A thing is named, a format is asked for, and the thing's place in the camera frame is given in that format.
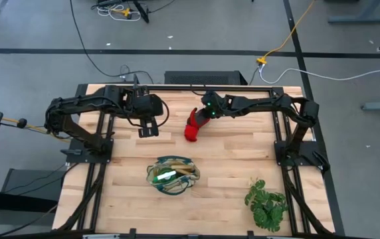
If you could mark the green spray bottle white trigger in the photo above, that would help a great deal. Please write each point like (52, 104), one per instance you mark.
(166, 175)

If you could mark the black aluminium rig frame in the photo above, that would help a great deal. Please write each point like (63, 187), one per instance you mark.
(176, 88)

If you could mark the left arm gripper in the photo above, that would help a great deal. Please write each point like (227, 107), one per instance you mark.
(147, 105)

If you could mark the green leafy plant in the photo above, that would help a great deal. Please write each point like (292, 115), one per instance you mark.
(266, 206)

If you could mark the black beam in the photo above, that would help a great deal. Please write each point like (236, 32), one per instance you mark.
(10, 200)

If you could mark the black tripod leg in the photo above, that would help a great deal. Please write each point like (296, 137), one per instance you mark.
(141, 13)

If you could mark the black computer case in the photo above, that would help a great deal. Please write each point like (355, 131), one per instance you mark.
(203, 78)

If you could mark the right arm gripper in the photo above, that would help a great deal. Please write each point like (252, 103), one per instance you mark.
(214, 104)

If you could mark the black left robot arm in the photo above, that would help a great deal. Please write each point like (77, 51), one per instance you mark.
(87, 101)

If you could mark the cream and green gardening bag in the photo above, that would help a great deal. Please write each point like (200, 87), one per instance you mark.
(153, 186)

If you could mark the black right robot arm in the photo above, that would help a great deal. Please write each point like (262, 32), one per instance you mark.
(259, 102)

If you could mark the red gardening glove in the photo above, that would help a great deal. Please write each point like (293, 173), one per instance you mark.
(190, 132)

